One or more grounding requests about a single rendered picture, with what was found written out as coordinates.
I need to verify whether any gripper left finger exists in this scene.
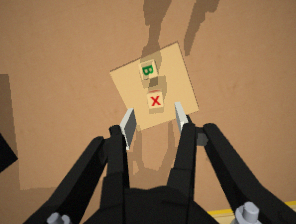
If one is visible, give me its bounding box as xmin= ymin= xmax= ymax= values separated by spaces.
xmin=23 ymin=108 xmax=137 ymax=224

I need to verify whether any tan square mat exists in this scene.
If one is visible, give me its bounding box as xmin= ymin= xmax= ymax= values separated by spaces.
xmin=110 ymin=43 xmax=199 ymax=131

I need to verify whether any cream block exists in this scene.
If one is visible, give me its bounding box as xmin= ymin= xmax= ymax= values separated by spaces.
xmin=138 ymin=59 xmax=158 ymax=80
xmin=147 ymin=89 xmax=164 ymax=109

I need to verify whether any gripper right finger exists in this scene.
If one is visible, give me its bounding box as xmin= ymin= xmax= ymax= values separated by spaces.
xmin=155 ymin=102 xmax=296 ymax=224

